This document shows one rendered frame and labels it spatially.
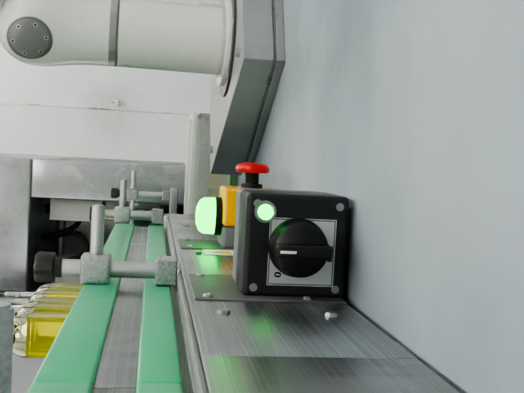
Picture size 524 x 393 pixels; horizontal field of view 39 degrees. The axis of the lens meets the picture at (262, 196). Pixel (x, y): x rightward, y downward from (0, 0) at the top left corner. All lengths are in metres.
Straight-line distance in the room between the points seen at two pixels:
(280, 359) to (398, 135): 0.17
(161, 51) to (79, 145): 3.89
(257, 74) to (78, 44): 0.25
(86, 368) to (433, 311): 0.20
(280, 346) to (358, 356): 0.04
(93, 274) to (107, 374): 0.27
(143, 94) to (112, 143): 0.37
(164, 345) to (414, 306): 0.16
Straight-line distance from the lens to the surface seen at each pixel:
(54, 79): 4.96
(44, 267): 0.71
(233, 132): 1.09
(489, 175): 0.37
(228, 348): 0.43
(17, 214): 2.19
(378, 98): 0.54
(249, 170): 0.87
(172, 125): 4.91
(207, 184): 1.34
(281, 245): 0.54
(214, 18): 1.06
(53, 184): 2.17
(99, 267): 0.71
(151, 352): 0.48
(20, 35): 1.04
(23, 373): 1.37
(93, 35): 1.04
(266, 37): 0.96
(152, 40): 1.04
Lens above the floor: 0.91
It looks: 8 degrees down
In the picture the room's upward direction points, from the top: 87 degrees counter-clockwise
